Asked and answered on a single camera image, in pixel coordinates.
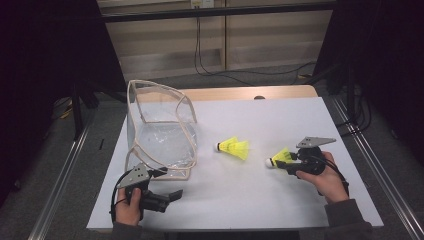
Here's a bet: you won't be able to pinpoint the black stand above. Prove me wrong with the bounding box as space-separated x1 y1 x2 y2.
71 79 101 141

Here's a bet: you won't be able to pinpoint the black curtain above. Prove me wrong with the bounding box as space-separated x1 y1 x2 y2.
313 0 424 158
0 0 126 201

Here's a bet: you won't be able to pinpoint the person's left hand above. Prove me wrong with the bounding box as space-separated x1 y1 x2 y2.
114 188 143 226

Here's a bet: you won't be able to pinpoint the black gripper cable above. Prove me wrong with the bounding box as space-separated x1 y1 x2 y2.
109 168 133 223
313 154 350 198

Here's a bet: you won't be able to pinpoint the black floor cables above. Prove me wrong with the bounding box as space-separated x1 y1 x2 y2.
334 86 373 138

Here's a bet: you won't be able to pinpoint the black horizontal bar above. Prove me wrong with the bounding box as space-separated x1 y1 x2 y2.
101 2 338 24

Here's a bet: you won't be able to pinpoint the black wall cable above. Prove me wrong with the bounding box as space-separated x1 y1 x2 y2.
194 16 318 87

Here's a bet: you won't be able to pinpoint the white wall socket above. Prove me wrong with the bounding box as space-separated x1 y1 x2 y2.
190 0 215 9

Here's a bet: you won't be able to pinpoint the person's right hand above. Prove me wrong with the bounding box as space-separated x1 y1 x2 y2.
295 151 350 205

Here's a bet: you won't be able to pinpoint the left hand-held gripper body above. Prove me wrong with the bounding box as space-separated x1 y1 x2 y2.
116 162 169 214

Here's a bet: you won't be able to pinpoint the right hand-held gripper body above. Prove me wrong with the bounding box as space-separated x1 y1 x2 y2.
294 136 337 176

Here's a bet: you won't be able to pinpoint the metal floor rail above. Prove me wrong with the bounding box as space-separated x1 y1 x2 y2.
329 96 424 240
28 113 93 240

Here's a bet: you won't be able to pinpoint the clear tote bag beige straps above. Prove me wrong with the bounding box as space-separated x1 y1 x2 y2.
124 79 198 181

